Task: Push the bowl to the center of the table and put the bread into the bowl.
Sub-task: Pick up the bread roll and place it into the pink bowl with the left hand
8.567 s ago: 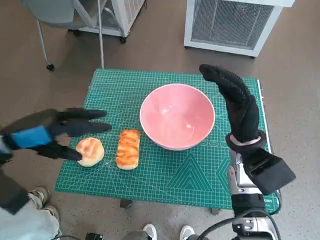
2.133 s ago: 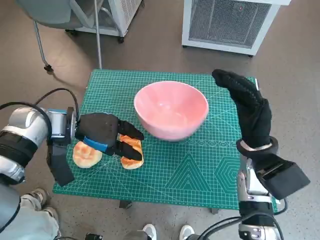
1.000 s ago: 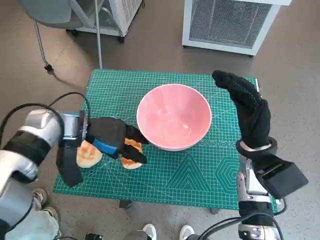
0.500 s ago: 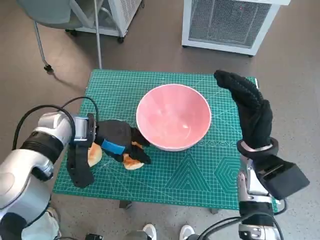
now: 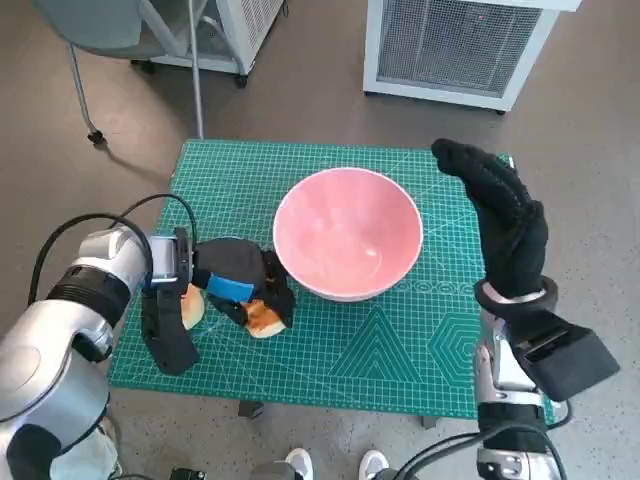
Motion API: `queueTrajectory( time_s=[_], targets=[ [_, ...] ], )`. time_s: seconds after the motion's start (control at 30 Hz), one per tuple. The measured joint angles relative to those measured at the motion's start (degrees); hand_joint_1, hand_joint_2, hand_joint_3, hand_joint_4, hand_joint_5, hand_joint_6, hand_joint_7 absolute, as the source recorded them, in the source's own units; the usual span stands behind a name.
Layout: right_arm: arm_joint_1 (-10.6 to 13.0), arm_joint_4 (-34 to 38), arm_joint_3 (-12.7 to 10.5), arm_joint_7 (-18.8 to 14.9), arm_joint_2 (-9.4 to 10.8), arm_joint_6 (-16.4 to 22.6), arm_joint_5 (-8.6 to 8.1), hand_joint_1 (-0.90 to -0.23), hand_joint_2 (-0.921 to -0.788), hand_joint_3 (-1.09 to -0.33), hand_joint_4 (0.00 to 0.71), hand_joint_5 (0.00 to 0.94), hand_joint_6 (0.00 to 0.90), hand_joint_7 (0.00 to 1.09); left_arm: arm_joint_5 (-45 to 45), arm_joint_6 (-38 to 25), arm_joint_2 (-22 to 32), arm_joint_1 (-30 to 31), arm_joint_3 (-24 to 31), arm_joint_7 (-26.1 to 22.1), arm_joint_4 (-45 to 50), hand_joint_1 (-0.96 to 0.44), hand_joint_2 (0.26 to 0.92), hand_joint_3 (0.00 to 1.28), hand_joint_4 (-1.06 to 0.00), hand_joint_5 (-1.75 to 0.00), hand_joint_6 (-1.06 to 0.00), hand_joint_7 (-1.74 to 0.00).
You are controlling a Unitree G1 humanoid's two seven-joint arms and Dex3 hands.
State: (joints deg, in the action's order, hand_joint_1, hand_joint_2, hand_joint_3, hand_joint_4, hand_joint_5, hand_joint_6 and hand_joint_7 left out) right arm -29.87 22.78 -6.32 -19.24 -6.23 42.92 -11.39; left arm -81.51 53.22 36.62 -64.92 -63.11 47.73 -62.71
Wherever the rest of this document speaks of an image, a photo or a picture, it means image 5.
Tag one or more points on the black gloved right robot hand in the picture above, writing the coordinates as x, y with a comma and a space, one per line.
515, 240

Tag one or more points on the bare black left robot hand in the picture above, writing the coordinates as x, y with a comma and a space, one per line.
230, 260

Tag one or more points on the round toy bread bun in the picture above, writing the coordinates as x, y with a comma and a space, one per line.
192, 307

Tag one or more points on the long striped toy bread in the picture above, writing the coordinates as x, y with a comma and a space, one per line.
265, 325

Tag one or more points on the pink bowl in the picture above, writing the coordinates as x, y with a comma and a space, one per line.
350, 235

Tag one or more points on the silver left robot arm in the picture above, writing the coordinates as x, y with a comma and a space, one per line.
110, 250

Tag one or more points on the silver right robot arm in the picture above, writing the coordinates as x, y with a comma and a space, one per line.
510, 420

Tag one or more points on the green cutting mat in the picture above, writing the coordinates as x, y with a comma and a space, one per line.
240, 200

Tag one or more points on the silver metal pole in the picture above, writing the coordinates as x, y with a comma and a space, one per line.
196, 75

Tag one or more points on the large white mesh cabinet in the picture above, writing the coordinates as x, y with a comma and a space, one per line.
450, 40

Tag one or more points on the white shoe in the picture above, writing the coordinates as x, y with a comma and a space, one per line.
300, 462
372, 462

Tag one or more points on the black floor device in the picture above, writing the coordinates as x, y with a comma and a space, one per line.
187, 473

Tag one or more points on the white wheeled mesh cabinet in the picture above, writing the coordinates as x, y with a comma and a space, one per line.
250, 30

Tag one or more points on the grey chair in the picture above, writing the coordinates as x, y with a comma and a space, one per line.
100, 25

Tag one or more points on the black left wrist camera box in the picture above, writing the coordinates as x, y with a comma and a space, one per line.
170, 345

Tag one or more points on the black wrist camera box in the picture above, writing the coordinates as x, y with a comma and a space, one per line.
575, 360
170, 345

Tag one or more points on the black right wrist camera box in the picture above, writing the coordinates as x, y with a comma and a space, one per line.
575, 360

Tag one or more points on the black table leg bracket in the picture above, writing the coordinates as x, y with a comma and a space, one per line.
250, 407
430, 421

